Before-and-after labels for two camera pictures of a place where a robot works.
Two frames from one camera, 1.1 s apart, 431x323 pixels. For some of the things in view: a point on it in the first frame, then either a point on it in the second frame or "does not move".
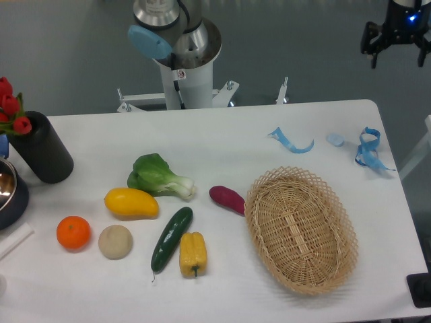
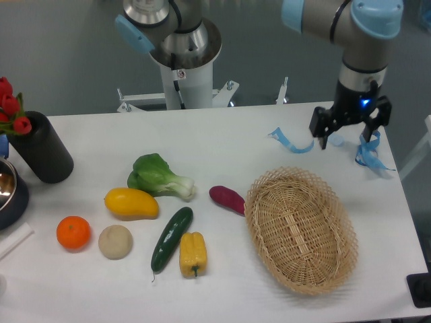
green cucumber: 174,226 does not move
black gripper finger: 373,41 to 322,123
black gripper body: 406,22 to 351,105
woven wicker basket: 302,230 does not move
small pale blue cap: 336,139 does not move
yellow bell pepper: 192,254 does not move
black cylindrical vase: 44,149 does not move
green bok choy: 152,173 does not move
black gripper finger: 424,46 to 381,118
